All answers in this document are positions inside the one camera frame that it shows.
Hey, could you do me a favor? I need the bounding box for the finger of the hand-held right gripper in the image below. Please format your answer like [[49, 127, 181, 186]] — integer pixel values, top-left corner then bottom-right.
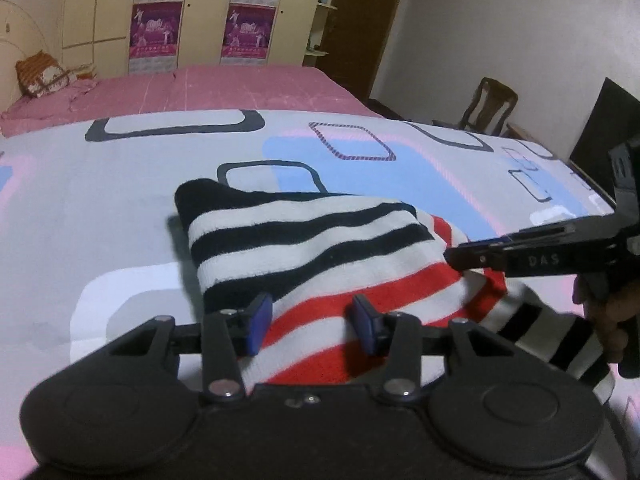
[[444, 224, 582, 279]]

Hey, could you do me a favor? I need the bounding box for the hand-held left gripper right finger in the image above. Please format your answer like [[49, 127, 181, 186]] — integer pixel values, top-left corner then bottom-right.
[[347, 294, 507, 404]]

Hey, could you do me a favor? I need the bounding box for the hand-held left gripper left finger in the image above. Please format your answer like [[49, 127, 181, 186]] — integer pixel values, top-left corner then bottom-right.
[[104, 292, 275, 402]]

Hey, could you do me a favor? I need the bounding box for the black white red striped sweater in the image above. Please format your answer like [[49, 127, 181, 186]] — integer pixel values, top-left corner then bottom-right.
[[172, 177, 617, 404]]

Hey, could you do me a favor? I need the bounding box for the person's right hand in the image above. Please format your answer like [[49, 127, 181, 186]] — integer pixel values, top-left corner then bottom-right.
[[574, 276, 640, 367]]

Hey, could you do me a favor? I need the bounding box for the black flat screen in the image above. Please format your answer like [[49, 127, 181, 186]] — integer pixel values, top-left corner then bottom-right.
[[569, 77, 640, 207]]

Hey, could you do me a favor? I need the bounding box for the dark wooden chair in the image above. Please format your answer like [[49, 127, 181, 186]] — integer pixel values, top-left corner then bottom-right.
[[432, 77, 519, 136]]

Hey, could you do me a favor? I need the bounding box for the printed blanket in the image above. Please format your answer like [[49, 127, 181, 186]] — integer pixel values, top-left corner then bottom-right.
[[0, 107, 640, 480]]

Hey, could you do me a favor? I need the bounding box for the pink bed sheet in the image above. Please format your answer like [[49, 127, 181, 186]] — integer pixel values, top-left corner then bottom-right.
[[0, 64, 387, 139]]

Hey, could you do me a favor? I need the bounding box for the dark wooden door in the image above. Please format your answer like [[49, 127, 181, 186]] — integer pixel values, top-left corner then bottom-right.
[[315, 0, 412, 103]]

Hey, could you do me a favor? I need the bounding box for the crumpled pink cloth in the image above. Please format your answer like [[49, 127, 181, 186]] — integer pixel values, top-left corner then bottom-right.
[[66, 64, 99, 107]]

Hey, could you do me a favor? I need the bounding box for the cream wardrobe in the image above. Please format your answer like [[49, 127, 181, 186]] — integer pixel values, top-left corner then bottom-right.
[[61, 0, 342, 80]]

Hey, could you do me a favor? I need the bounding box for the orange patterned pillow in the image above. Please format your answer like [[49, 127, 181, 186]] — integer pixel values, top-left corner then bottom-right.
[[15, 50, 79, 100]]

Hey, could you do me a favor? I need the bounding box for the cream wooden headboard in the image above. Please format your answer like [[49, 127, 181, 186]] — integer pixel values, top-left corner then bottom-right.
[[0, 0, 51, 112]]

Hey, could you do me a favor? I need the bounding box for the cream wall shelf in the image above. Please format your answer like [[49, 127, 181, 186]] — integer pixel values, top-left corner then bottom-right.
[[302, 0, 351, 67]]

